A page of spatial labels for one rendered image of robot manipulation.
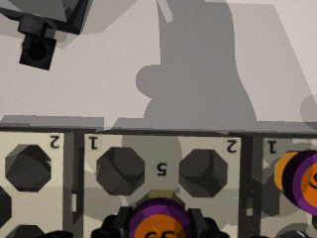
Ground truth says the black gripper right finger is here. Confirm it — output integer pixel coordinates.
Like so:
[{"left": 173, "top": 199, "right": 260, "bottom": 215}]
[{"left": 187, "top": 208, "right": 230, "bottom": 238}]

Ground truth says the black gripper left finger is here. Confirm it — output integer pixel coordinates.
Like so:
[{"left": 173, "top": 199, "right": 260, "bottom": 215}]
[{"left": 37, "top": 206, "right": 133, "bottom": 238}]

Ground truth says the grey done button box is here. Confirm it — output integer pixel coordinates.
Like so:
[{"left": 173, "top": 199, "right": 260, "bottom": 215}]
[{"left": 0, "top": 0, "right": 88, "bottom": 70}]

